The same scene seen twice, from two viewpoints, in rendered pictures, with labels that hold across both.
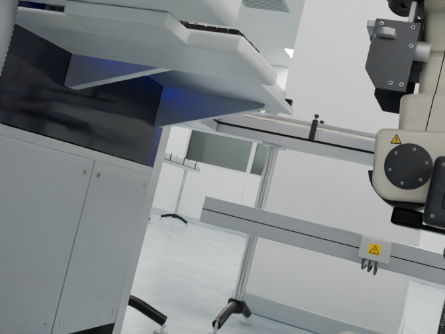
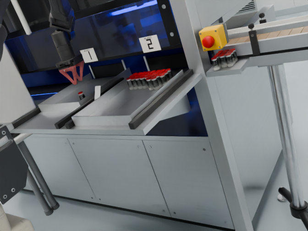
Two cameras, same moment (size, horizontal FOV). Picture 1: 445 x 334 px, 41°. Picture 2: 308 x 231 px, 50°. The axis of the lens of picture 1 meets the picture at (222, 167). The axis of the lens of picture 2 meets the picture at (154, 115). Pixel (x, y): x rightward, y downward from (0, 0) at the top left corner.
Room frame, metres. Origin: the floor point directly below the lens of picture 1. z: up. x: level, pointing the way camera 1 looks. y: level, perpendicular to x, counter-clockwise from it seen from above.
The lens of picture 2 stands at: (2.18, -0.95, 1.26)
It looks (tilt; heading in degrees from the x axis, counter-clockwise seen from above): 22 degrees down; 110
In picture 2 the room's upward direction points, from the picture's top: 19 degrees counter-clockwise
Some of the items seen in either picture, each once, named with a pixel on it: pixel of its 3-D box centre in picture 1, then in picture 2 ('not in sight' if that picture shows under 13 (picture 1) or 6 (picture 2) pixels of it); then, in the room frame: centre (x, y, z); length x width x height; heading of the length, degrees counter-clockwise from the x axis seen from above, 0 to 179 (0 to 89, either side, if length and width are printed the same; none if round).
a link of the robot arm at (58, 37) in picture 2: not in sight; (61, 38); (1.52, 0.19, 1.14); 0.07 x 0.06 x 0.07; 99
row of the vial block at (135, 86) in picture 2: not in sight; (146, 81); (1.79, 0.17, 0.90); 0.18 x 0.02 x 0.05; 160
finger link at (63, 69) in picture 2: not in sight; (73, 72); (1.52, 0.17, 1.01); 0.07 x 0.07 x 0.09; 85
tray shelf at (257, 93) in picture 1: (181, 69); (106, 100); (1.61, 0.17, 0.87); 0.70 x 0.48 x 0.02; 160
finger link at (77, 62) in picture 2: not in sight; (74, 70); (1.52, 0.18, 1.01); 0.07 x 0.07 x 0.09; 85
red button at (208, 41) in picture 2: not in sight; (208, 41); (2.05, 0.16, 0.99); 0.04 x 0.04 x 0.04; 70
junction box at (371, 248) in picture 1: (375, 249); not in sight; (2.43, -0.68, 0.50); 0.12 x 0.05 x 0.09; 70
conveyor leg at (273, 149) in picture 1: (254, 228); not in sight; (2.67, -0.20, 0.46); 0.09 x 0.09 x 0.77; 70
